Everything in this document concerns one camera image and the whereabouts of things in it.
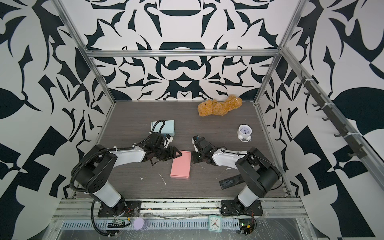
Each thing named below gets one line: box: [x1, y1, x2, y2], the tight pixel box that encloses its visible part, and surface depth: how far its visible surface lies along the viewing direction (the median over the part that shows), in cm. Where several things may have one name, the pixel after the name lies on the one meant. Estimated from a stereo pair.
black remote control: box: [219, 174, 245, 190], surface depth 83 cm
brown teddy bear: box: [197, 95, 243, 117], surface depth 107 cm
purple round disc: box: [133, 217, 149, 231], surface depth 64 cm
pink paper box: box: [170, 150, 192, 180], surface depth 85 cm
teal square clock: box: [208, 215, 223, 233], surface depth 71 cm
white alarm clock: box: [237, 124, 253, 142], surface depth 101 cm
